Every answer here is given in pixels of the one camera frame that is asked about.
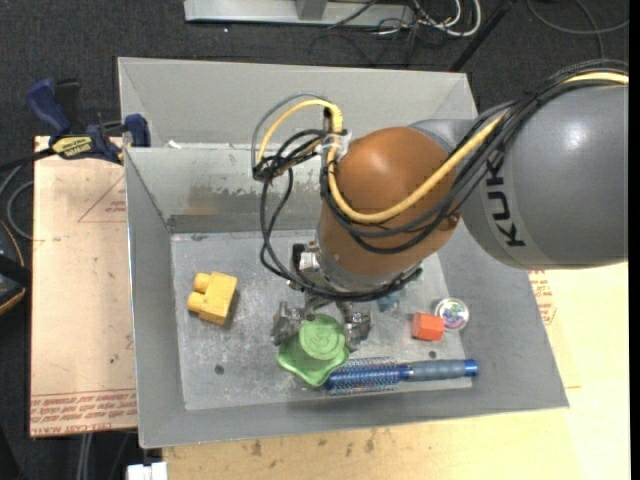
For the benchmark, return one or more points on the grey metal bin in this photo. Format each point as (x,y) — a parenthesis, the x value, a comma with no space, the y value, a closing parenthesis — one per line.
(225,348)

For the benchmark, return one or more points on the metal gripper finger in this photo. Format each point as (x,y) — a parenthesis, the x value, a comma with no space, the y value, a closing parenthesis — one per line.
(359,325)
(287,323)

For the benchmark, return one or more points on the blue hairbrush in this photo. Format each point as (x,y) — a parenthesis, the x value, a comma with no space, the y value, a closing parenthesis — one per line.
(370,375)

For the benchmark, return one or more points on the yellow toy building block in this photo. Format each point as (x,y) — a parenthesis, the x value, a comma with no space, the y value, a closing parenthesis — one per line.
(215,298)

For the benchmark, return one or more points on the brown cardboard board, red print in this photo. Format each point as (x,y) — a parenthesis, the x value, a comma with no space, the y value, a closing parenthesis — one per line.
(80,278)

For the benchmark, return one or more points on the orange-red small block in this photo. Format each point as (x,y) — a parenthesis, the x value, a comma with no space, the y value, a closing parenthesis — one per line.
(427,326)

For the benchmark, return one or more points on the small blue-grey object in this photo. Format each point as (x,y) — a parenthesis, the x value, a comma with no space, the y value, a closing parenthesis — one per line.
(388,302)

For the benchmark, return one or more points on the clear round glass ball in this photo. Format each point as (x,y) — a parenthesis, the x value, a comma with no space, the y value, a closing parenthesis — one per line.
(452,314)

